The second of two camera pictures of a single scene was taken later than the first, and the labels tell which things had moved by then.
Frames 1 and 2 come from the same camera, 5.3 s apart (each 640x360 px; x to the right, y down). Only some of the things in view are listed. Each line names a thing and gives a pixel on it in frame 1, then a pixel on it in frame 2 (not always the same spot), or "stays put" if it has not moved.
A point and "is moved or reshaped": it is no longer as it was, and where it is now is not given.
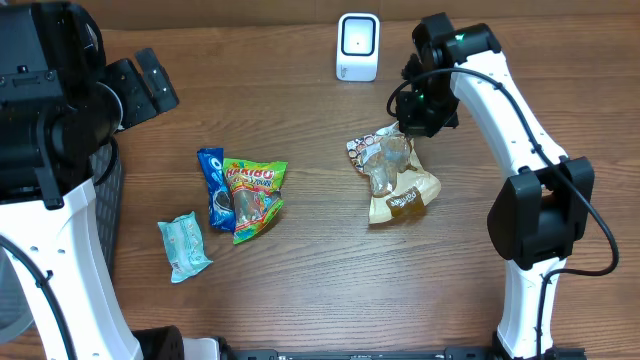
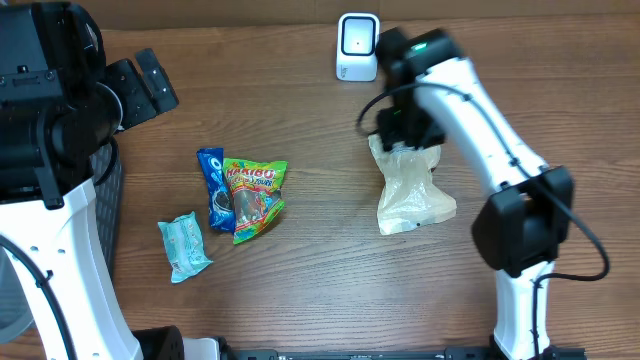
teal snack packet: (185, 246) stays put
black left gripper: (124, 75) stays put
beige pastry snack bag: (399, 182) is moved or reshaped
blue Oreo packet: (220, 199) stays put
